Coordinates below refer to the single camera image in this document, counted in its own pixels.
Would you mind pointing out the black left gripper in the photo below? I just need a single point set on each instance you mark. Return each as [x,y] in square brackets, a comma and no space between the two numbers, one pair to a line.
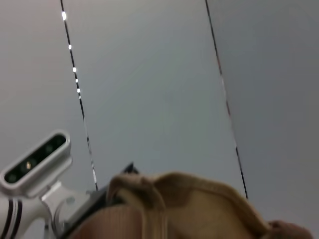
[96,200]

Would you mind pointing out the khaki canvas food bag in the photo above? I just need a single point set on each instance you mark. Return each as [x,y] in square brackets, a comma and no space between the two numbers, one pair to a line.
[204,206]

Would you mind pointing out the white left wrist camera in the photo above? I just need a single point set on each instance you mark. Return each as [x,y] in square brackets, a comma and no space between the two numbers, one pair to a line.
[35,161]

